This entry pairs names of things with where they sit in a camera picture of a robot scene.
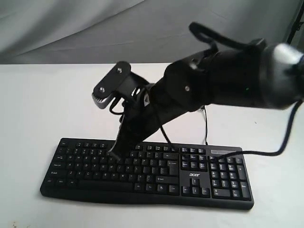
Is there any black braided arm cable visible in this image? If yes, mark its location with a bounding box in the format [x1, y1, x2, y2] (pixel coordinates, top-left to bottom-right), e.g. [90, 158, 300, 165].
[190, 22, 304, 162]

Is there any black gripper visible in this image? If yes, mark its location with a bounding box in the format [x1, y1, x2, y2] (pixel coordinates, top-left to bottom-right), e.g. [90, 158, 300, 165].
[108, 84, 190, 160]

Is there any grey backdrop cloth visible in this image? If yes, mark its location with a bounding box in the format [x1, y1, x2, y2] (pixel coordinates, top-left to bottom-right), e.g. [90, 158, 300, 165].
[0, 0, 301, 64]

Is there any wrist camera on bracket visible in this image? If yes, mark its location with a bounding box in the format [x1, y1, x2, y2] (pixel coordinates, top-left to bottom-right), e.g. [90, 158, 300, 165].
[92, 61, 149, 109]

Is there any black acer keyboard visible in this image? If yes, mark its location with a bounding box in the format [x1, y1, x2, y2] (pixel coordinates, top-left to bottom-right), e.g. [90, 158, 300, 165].
[40, 138, 254, 210]

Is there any black tripod stand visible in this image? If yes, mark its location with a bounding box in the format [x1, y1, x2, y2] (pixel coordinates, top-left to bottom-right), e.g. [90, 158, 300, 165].
[286, 0, 304, 45]

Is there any black USB cable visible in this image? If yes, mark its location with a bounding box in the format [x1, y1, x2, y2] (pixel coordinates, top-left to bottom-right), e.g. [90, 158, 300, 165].
[200, 105, 211, 145]

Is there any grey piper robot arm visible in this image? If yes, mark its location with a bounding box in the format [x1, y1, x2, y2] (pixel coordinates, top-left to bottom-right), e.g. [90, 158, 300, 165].
[109, 43, 304, 159]

